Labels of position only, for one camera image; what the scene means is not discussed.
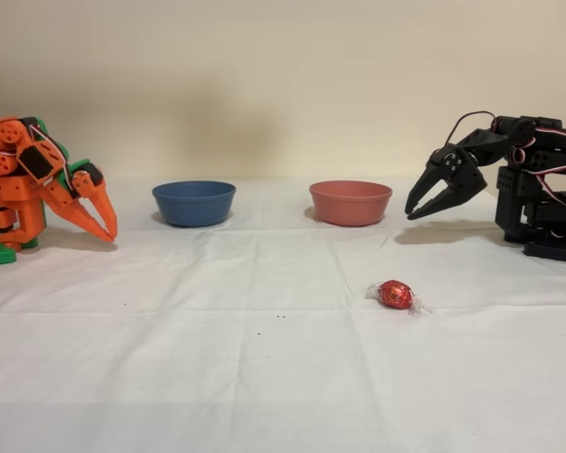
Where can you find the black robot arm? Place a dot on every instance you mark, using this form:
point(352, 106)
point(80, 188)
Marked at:
point(514, 184)

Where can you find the red candy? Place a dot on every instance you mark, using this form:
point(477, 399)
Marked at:
point(395, 295)

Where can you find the red bowl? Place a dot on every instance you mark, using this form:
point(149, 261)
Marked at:
point(350, 207)

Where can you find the blue bowl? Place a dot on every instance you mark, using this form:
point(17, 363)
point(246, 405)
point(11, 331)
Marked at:
point(193, 207)

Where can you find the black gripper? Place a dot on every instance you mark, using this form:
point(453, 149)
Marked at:
point(445, 173)

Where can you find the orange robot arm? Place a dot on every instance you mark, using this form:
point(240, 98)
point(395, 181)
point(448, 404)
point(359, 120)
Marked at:
point(14, 189)

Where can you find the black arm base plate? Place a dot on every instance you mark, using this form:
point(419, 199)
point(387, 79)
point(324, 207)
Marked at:
point(552, 251)

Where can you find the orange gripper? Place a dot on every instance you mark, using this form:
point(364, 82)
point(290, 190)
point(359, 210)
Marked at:
point(86, 192)

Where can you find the white tablecloth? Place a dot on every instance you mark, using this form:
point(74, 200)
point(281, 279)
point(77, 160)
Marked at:
point(264, 368)

